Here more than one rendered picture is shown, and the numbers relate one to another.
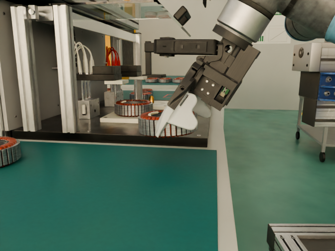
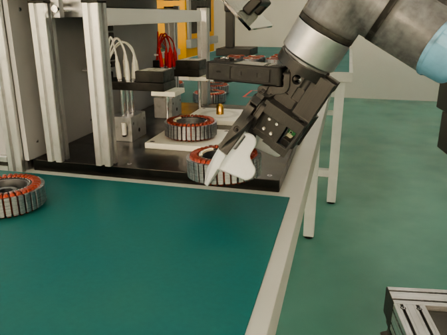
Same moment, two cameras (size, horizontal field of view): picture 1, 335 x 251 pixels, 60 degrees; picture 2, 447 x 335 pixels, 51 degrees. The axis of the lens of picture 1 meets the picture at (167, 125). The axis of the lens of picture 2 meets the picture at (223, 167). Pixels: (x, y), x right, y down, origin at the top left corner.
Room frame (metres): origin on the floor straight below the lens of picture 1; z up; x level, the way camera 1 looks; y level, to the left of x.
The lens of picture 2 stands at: (-0.12, -0.06, 1.03)
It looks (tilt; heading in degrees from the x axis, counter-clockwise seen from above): 18 degrees down; 5
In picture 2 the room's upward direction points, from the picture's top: straight up
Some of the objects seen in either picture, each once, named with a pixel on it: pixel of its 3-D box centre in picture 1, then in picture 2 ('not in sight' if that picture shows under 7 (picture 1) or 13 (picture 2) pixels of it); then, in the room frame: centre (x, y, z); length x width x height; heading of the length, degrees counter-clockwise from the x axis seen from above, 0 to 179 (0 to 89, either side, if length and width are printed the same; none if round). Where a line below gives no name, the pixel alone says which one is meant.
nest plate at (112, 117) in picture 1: (133, 116); (191, 138); (0.84, 0.10, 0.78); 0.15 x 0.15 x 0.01; 81
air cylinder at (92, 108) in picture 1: (86, 107); (128, 125); (0.86, 0.24, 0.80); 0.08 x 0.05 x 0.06; 171
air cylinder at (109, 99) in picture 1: (114, 98); (167, 105); (1.10, 0.20, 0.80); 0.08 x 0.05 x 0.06; 171
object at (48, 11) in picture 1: (50, 14); (78, 5); (0.75, 0.29, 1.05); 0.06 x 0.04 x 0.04; 171
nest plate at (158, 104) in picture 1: (151, 104); (219, 115); (1.08, 0.06, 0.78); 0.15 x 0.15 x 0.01; 81
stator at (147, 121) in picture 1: (167, 122); (224, 163); (0.54, 0.00, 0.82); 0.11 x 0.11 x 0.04
